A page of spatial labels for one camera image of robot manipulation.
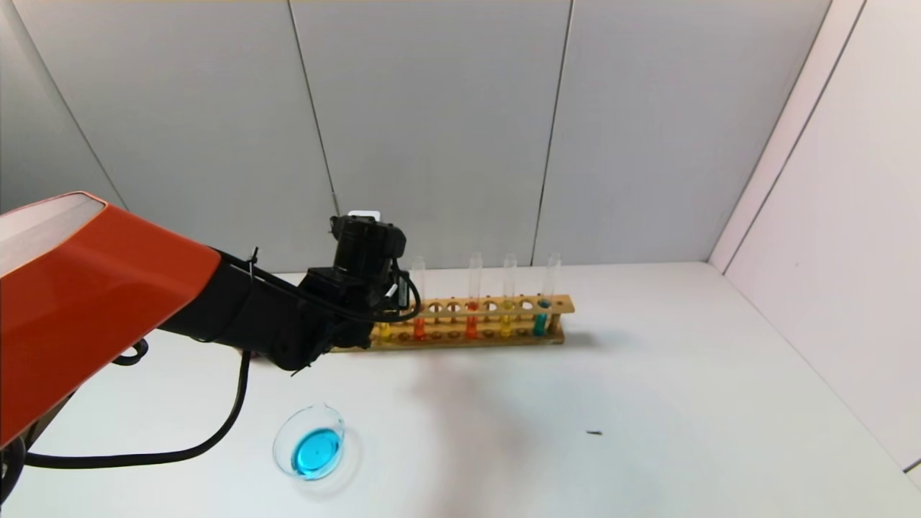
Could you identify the yellow pigment glass test tube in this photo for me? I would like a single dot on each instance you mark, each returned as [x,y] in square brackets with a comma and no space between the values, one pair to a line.
[385,332]
[506,326]

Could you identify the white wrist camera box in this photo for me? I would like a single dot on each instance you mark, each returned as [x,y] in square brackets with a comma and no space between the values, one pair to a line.
[363,215]

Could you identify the wooden test tube rack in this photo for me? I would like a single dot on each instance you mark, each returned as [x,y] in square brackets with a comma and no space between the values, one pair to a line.
[567,305]

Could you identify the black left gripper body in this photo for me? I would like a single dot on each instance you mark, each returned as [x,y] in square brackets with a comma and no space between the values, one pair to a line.
[404,293]

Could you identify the blue pigment glass test tube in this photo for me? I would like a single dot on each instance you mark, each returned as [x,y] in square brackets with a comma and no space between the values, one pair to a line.
[539,325]

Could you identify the orange pigment glass test tube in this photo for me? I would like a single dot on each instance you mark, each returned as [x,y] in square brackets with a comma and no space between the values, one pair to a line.
[472,327]
[419,329]

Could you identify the glass beaker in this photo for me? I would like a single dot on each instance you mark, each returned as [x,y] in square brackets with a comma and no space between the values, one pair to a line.
[315,453]

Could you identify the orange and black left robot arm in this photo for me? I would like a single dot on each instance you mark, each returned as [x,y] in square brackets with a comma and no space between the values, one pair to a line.
[86,302]

